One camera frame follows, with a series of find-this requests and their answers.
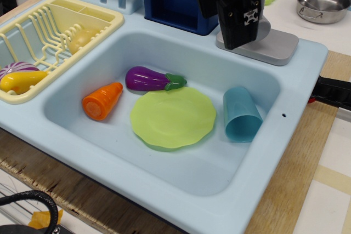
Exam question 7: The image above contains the purple toy eggplant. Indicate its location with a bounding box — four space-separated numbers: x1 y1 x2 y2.
125 66 187 92

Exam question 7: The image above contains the grey toy faucet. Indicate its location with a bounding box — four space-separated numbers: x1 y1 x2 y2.
215 0 299 66

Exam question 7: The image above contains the black braided cable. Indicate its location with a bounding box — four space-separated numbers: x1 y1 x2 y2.
0 190 60 234

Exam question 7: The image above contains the yellow plastic dish rack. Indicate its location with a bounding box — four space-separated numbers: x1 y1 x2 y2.
1 0 124 104

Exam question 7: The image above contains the yellow toy squash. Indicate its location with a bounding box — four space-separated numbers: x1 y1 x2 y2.
1 71 48 95

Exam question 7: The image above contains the orange toy carrot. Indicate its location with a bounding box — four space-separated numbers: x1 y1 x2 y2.
82 82 123 121

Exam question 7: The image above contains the stainless steel pot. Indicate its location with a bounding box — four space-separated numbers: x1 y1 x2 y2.
296 0 350 24

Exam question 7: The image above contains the black clamp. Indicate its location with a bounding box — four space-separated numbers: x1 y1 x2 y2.
309 76 350 111

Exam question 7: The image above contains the orange tape piece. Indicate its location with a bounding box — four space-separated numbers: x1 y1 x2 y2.
28 211 50 230

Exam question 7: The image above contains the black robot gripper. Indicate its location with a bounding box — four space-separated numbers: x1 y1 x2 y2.
197 0 261 50

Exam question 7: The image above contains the light blue toy sink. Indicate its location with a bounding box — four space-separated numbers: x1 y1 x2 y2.
1 9 328 233

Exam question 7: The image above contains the purple toy onion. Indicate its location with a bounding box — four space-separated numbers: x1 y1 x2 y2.
0 61 39 79

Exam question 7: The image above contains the green plastic plate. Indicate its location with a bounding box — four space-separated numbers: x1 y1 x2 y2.
130 87 217 150

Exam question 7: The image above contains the blue plastic cup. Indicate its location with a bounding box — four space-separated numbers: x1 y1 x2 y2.
223 87 263 143

